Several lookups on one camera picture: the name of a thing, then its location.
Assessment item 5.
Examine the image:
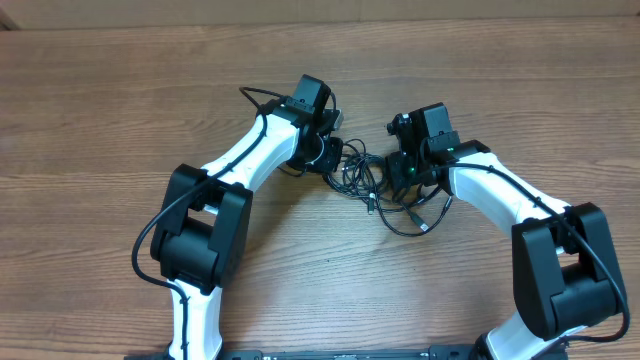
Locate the black USB cable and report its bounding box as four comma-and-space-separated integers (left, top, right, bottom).
322, 138, 401, 215
369, 187, 453, 238

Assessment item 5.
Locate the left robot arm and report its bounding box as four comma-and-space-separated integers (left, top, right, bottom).
150, 75, 343, 359

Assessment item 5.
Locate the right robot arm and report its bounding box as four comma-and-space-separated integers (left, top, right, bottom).
385, 103, 631, 359

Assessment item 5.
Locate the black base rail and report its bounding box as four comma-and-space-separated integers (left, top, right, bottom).
216, 344, 488, 360

